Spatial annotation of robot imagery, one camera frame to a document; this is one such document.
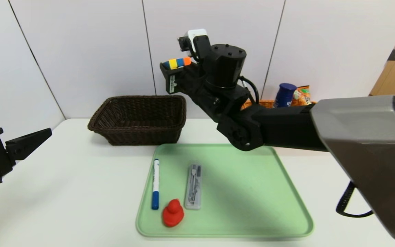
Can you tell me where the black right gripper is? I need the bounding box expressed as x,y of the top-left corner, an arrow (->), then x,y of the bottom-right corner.
159,62 -> 206,97

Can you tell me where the multicolour puzzle cube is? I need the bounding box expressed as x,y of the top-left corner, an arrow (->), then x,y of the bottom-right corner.
163,57 -> 192,70

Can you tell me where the white blue marker pen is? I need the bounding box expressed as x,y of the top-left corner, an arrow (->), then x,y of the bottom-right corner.
152,158 -> 160,210

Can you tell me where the blue capped white bottle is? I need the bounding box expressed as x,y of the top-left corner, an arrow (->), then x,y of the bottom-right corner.
274,83 -> 297,108

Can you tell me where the orange green snack bag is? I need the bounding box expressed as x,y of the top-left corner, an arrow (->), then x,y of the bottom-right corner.
292,85 -> 312,107

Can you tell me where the dark brown wicker basket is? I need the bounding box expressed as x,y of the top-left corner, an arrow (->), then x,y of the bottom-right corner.
88,95 -> 187,146

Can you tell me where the orange wicker basket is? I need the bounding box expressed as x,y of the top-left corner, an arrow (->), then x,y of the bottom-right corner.
241,99 -> 318,110

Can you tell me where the grey clear compass case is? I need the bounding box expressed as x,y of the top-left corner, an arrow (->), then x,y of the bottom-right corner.
184,164 -> 202,210

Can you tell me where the red rubber duck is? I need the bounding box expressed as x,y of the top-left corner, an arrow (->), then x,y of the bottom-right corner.
162,198 -> 185,227

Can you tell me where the light green plastic tray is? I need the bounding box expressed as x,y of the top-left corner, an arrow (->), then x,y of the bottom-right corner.
135,143 -> 314,238

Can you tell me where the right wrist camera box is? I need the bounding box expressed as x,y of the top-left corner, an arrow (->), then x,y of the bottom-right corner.
178,29 -> 209,52

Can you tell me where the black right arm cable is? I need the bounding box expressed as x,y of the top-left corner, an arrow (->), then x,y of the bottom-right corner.
336,181 -> 374,218

